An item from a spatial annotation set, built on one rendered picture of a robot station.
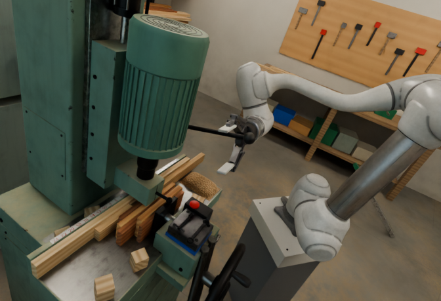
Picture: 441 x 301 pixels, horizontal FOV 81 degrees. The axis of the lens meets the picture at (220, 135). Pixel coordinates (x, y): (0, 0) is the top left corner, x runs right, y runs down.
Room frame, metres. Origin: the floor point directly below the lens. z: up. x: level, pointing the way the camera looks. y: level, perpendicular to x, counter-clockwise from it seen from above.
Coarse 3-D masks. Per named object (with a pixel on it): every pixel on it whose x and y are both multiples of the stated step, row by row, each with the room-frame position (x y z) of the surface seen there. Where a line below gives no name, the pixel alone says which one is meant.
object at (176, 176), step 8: (192, 160) 0.87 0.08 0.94; (200, 160) 0.92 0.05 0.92; (184, 168) 0.81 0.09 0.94; (192, 168) 0.86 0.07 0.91; (168, 176) 0.73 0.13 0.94; (176, 176) 0.75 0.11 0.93; (168, 184) 0.71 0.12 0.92; (112, 216) 0.49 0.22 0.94; (104, 224) 0.46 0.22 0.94; (112, 224) 0.47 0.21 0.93; (96, 232) 0.44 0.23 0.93; (104, 232) 0.45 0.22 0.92
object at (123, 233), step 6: (168, 192) 0.64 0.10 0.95; (144, 210) 0.54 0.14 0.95; (132, 222) 0.48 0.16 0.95; (120, 228) 0.45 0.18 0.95; (126, 228) 0.46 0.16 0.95; (132, 228) 0.47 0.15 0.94; (120, 234) 0.44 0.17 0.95; (126, 234) 0.45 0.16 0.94; (132, 234) 0.48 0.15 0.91; (120, 240) 0.44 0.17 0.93; (126, 240) 0.46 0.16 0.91; (120, 246) 0.44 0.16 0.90
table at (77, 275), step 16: (192, 192) 0.73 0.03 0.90; (96, 240) 0.43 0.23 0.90; (112, 240) 0.45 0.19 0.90; (128, 240) 0.46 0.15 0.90; (144, 240) 0.48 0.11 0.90; (80, 256) 0.38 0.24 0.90; (96, 256) 0.39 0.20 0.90; (112, 256) 0.40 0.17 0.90; (128, 256) 0.42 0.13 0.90; (160, 256) 0.45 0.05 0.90; (48, 272) 0.32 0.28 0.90; (64, 272) 0.33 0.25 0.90; (80, 272) 0.34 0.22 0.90; (96, 272) 0.36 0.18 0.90; (112, 272) 0.37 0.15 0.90; (128, 272) 0.38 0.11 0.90; (144, 272) 0.39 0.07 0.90; (160, 272) 0.43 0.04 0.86; (176, 272) 0.44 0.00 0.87; (48, 288) 0.29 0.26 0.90; (64, 288) 0.30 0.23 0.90; (80, 288) 0.31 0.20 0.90; (128, 288) 0.34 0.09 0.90
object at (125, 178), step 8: (128, 160) 0.63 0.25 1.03; (120, 168) 0.59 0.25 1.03; (128, 168) 0.60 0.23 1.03; (136, 168) 0.61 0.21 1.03; (120, 176) 0.58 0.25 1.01; (128, 176) 0.57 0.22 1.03; (136, 176) 0.57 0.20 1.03; (160, 176) 0.61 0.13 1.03; (120, 184) 0.57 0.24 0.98; (128, 184) 0.56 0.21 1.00; (136, 184) 0.55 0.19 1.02; (144, 184) 0.55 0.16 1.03; (152, 184) 0.56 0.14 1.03; (160, 184) 0.58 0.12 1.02; (128, 192) 0.56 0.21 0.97; (136, 192) 0.55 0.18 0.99; (144, 192) 0.54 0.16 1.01; (152, 192) 0.55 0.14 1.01; (160, 192) 0.59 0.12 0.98; (144, 200) 0.54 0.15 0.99; (152, 200) 0.56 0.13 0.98
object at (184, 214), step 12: (204, 204) 0.58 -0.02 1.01; (180, 216) 0.51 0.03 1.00; (192, 216) 0.53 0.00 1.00; (204, 216) 0.54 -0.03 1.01; (168, 228) 0.47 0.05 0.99; (192, 228) 0.49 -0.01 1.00; (204, 228) 0.50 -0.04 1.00; (180, 240) 0.46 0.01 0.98; (204, 240) 0.48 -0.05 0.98; (192, 252) 0.44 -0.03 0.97
